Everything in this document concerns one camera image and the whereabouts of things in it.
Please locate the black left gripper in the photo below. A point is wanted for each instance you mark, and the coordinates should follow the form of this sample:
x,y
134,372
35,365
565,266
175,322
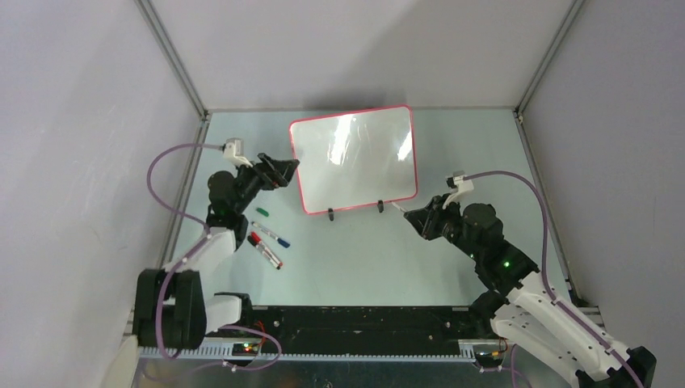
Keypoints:
x,y
279,171

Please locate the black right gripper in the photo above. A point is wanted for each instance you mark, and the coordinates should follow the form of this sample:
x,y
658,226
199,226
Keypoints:
x,y
426,220

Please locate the green capped white marker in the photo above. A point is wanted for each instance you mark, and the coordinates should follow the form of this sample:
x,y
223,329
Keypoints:
x,y
399,207

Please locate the red framed whiteboard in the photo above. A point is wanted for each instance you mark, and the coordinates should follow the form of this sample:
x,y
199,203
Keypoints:
x,y
353,159

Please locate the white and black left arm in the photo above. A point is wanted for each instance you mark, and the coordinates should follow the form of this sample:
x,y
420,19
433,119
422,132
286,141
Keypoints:
x,y
176,306

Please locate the red capped white marker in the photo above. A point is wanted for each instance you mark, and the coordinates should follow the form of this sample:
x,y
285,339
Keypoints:
x,y
256,236

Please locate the blue capped white marker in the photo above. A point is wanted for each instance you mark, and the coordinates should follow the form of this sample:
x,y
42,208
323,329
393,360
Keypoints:
x,y
271,234

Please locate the black capped white marker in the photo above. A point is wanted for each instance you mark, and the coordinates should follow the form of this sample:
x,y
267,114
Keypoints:
x,y
264,252

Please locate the right electronics board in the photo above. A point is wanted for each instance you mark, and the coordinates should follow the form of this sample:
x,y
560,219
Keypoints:
x,y
489,357

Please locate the electronics board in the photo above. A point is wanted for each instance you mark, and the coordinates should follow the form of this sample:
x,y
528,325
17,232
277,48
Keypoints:
x,y
245,350
489,357

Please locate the left electronics board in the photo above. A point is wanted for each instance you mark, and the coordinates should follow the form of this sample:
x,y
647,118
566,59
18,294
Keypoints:
x,y
245,350

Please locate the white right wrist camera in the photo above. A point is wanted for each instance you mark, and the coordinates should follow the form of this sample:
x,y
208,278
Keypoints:
x,y
460,185

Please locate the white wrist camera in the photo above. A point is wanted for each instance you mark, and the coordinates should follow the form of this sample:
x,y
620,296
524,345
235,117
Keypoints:
x,y
460,185
232,151

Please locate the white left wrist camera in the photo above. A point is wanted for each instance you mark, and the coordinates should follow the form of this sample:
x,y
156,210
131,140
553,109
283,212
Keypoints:
x,y
232,151

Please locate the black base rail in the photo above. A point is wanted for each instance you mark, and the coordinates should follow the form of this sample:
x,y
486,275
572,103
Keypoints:
x,y
370,330

